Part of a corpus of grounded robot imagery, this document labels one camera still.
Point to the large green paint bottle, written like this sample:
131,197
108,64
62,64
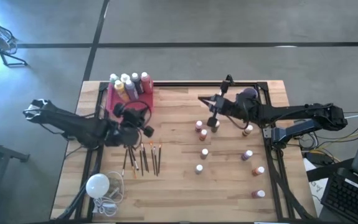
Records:
114,77

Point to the small ochre paint bottle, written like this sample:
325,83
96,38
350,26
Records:
247,129

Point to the large red paint bottle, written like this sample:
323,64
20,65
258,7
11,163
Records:
147,84

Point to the thin black paint brush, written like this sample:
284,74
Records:
145,158
125,161
141,161

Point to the short thin black brush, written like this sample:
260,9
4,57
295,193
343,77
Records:
156,163

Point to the white paper sheet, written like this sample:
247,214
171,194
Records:
317,186

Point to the small mauve paint bottle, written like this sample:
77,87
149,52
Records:
204,153

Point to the black keyboard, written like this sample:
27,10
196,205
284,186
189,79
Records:
350,199

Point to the black brush with yellow end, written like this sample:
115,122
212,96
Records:
132,161

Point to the small black frame bracket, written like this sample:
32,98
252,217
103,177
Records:
229,77

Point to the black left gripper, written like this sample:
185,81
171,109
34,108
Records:
133,119

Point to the large purple paint bottle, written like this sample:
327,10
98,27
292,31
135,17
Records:
132,91

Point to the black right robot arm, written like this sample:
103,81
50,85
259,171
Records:
306,110

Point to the small pink paint bottle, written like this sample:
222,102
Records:
199,125

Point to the white bulb table lamp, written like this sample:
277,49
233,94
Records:
97,185

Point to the large yellow paint bottle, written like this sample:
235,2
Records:
121,90

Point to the large black paint bottle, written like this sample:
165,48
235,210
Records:
137,85

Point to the small rust paint bottle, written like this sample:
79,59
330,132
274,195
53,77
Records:
258,170

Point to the small orange-red paint bottle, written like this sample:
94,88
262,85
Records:
203,134

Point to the small violet paint bottle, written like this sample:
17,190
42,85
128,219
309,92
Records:
247,155

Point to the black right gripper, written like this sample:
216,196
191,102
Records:
234,107

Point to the pink plastic bin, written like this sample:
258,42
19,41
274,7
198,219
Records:
111,102

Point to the small grey paint bottle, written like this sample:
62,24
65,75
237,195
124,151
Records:
199,169

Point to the black desk bar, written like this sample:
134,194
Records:
328,171

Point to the black power box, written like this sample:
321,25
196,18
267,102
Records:
317,158

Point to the lavender cup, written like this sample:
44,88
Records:
251,91

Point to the black side stand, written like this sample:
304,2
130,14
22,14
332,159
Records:
4,152

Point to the black brush with silver ferrule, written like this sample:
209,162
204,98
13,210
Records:
134,159

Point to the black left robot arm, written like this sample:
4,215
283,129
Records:
73,124

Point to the small red paint bottle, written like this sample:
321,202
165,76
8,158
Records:
258,193

